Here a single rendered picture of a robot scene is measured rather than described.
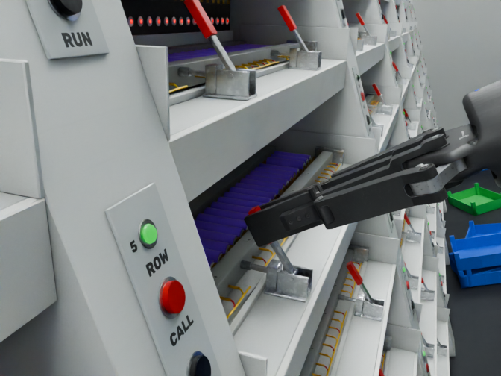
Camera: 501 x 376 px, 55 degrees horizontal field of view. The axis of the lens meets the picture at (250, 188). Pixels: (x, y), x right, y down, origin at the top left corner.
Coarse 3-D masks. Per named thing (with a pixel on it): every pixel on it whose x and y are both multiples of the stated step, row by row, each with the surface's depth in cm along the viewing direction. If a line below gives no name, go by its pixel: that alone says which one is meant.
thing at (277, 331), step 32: (352, 160) 85; (352, 224) 65; (288, 256) 52; (320, 256) 52; (320, 288) 46; (256, 320) 41; (288, 320) 41; (320, 320) 49; (256, 352) 37; (288, 352) 37
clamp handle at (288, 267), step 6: (252, 210) 44; (258, 210) 44; (276, 246) 44; (276, 252) 44; (282, 252) 45; (282, 258) 44; (288, 258) 45; (288, 264) 45; (282, 270) 46; (288, 270) 44; (294, 270) 45
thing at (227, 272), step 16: (320, 160) 79; (304, 176) 71; (320, 176) 75; (288, 192) 64; (240, 240) 50; (224, 256) 47; (240, 256) 47; (256, 256) 51; (272, 256) 50; (224, 272) 44; (240, 272) 47; (224, 288) 43; (240, 288) 44
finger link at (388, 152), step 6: (414, 138) 42; (402, 144) 42; (390, 150) 42; (372, 156) 44; (378, 156) 43; (384, 156) 43; (360, 162) 44; (366, 162) 43; (372, 162) 43; (348, 168) 44; (354, 168) 43; (336, 174) 44
